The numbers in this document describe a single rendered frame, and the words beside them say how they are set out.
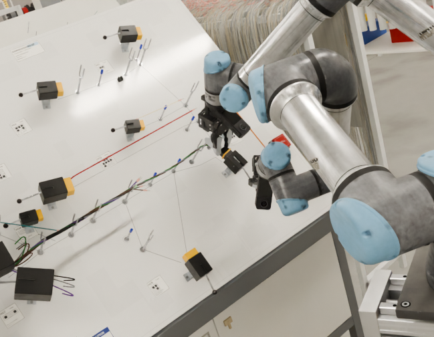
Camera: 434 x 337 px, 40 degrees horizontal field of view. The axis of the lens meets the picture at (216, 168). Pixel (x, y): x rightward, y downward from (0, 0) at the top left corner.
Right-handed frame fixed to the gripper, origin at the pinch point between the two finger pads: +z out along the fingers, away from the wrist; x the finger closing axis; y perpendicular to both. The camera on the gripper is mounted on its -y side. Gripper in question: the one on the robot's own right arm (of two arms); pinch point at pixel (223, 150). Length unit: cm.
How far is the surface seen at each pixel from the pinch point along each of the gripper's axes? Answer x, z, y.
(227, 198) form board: 7.2, 11.3, -7.7
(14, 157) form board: 50, -10, 39
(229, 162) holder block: 2.0, 1.5, -4.0
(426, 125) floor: -266, 181, 17
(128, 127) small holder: 19.0, -10.5, 22.1
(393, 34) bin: -282, 126, 67
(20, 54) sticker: 25, -22, 64
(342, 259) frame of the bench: -19, 44, -40
